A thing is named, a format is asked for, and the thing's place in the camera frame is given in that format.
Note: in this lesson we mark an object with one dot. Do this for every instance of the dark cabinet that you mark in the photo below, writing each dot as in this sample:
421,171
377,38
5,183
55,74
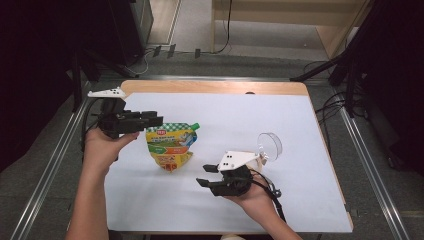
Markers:
130,30

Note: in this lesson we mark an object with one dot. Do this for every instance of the yellow green spouted pouch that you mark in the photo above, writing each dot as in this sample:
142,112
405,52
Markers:
170,143

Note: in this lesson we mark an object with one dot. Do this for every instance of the person's right hand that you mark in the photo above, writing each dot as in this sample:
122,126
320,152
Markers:
256,200

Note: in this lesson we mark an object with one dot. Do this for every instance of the black tape strip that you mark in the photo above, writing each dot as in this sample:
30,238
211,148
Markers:
157,50
171,51
198,53

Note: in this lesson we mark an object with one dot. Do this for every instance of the black metal stand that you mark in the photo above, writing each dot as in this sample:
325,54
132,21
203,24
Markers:
77,76
350,66

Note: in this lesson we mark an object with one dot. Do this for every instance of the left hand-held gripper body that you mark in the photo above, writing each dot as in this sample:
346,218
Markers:
115,121

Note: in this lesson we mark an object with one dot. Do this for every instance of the clear round jar lid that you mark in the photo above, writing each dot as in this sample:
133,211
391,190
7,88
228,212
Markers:
270,146

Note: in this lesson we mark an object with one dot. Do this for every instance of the person's left hand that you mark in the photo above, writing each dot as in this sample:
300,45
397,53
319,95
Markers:
98,150

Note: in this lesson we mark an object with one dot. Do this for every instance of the black curtain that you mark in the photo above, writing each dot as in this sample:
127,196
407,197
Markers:
33,66
400,66

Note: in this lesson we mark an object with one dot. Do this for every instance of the light wooden cabinet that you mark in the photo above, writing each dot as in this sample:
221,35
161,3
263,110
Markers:
266,13

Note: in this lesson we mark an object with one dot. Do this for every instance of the white table sheet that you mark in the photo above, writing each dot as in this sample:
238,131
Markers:
233,116

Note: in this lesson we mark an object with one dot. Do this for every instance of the aluminium floor rail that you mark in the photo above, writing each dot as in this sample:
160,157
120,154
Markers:
50,166
370,166

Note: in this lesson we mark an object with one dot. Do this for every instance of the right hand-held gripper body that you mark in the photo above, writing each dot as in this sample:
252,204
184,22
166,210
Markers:
236,180

